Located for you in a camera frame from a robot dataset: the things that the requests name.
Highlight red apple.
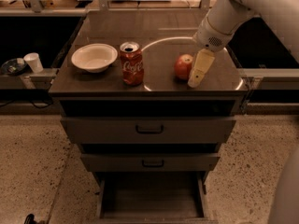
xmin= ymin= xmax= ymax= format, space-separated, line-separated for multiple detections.
xmin=174 ymin=54 xmax=193 ymax=80

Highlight red Coca-Cola can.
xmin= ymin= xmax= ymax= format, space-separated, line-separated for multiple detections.
xmin=120 ymin=41 xmax=144 ymax=86

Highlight black object at floor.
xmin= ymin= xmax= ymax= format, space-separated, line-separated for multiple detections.
xmin=23 ymin=214 xmax=37 ymax=224

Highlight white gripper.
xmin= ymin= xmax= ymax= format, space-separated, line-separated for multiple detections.
xmin=188 ymin=16 xmax=235 ymax=88

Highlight grey drawer cabinet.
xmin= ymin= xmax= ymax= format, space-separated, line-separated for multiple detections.
xmin=48 ymin=8 xmax=249 ymax=224

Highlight white bowl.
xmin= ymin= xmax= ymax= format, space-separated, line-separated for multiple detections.
xmin=71 ymin=43 xmax=118 ymax=73

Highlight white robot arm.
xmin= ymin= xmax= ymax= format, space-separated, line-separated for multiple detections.
xmin=188 ymin=0 xmax=299 ymax=224

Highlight dark small dish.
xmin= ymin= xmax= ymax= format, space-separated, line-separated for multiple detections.
xmin=1 ymin=58 xmax=27 ymax=76

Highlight black floor cable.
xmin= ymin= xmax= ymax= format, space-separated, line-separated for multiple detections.
xmin=0 ymin=98 xmax=55 ymax=109

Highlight middle drawer with handle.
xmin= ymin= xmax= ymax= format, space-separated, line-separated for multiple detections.
xmin=81 ymin=153 xmax=220 ymax=172

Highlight open bottom drawer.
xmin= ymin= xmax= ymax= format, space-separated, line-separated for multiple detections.
xmin=98 ymin=172 xmax=209 ymax=224

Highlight white paper cup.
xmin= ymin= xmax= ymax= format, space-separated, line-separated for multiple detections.
xmin=23 ymin=52 xmax=43 ymax=73

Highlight drawer with handle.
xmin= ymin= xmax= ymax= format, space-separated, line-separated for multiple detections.
xmin=61 ymin=117 xmax=235 ymax=144
xmin=81 ymin=153 xmax=220 ymax=172

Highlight top drawer with handle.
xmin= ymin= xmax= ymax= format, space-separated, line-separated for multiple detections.
xmin=61 ymin=117 xmax=235 ymax=144

